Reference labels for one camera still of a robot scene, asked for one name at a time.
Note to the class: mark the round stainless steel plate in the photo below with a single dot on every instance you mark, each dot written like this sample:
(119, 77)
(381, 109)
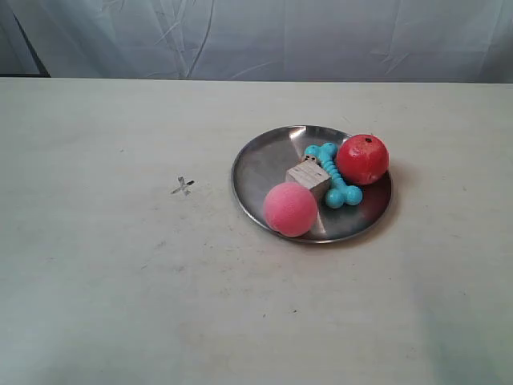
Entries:
(262, 162)

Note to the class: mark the pink foam ball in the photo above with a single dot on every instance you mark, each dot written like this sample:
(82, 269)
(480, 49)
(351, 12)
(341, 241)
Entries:
(290, 209)

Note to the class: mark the grey wooden cube block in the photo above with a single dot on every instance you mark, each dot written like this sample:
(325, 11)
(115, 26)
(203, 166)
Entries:
(311, 176)

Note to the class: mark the grey cross tape mark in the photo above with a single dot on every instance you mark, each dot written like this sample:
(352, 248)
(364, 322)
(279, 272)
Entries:
(183, 187)

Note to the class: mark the turquoise rubber bone toy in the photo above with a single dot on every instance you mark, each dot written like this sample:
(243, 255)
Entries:
(339, 193)

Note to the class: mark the red toy apple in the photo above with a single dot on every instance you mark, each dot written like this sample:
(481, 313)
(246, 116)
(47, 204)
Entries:
(362, 159)

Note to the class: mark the white backdrop cloth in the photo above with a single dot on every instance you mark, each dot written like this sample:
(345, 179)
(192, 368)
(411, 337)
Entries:
(421, 41)

